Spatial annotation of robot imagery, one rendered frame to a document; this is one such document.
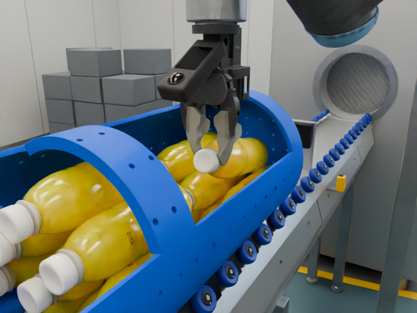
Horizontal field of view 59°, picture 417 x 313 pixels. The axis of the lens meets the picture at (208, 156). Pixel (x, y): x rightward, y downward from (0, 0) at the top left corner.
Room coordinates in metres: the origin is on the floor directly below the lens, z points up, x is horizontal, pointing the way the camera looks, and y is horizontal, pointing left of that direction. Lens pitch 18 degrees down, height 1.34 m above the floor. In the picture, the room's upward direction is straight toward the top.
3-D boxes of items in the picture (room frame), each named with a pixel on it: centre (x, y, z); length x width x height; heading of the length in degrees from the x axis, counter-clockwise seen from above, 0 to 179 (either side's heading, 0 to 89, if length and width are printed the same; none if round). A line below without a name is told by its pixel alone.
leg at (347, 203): (1.70, -0.71, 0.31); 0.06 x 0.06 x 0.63; 59
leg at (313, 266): (1.78, -0.59, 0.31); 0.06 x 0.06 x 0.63; 59
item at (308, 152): (1.14, -0.29, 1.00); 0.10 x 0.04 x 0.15; 59
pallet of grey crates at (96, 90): (4.19, 1.11, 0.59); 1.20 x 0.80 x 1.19; 67
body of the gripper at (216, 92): (0.59, -0.01, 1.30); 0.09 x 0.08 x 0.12; 149
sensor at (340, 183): (1.03, -0.37, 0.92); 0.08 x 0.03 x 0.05; 59
